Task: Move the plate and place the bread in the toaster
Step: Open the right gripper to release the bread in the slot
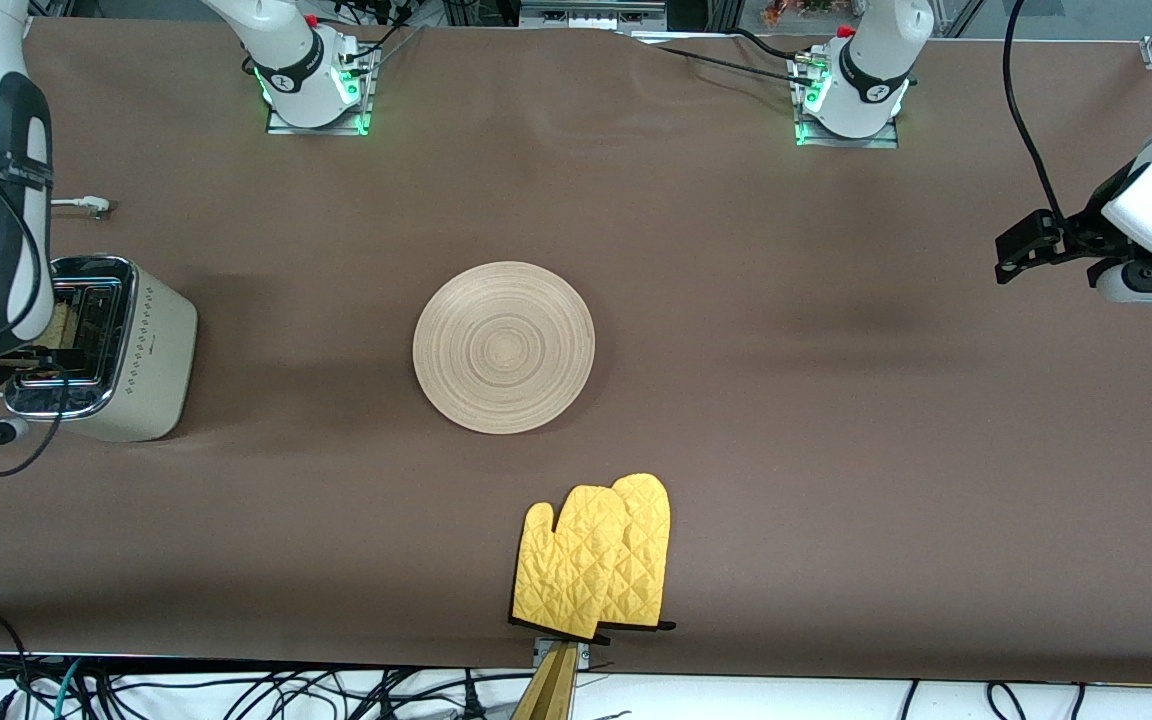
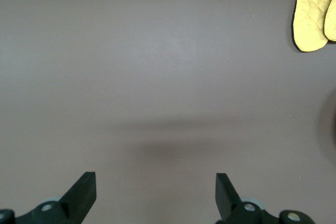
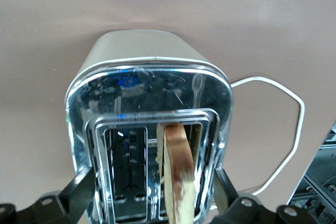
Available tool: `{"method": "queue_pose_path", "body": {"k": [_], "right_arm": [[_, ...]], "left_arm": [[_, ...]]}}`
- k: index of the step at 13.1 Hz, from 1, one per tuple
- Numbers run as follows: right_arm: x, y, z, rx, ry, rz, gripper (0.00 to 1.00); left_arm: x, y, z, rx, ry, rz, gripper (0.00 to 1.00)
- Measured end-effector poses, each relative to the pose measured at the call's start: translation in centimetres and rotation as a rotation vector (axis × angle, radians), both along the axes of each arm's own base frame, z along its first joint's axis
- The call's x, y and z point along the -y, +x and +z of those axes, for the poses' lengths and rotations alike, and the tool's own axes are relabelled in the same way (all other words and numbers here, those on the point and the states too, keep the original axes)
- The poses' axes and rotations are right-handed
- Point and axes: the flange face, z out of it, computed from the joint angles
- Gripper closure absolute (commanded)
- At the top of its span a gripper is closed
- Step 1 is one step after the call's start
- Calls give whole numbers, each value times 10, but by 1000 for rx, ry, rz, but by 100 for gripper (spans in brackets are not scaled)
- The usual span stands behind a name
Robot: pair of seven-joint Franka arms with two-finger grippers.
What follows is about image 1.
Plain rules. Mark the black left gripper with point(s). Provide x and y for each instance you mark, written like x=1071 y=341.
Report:
x=1083 y=232

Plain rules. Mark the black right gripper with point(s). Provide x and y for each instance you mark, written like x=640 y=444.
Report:
x=24 y=358

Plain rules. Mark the bread slice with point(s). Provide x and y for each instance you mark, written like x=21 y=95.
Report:
x=61 y=325

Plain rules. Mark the round wooden plate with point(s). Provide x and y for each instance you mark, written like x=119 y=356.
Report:
x=504 y=348

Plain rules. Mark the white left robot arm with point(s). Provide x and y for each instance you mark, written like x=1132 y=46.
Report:
x=866 y=65

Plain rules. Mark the cream and chrome toaster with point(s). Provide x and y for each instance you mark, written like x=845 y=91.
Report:
x=151 y=360

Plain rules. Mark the brown table cloth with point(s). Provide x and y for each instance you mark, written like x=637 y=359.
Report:
x=736 y=400

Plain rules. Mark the yellow quilted oven mitt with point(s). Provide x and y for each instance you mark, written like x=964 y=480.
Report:
x=571 y=570
x=648 y=560

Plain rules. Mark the grey metal box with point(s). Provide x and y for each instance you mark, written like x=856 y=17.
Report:
x=591 y=12

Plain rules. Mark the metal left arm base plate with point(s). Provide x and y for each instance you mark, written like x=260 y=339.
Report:
x=886 y=142

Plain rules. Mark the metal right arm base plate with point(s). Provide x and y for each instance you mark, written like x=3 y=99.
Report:
x=281 y=125

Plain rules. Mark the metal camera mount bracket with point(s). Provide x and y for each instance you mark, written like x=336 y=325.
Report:
x=539 y=655

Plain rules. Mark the tan wooden camera beam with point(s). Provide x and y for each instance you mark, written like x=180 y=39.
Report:
x=548 y=695

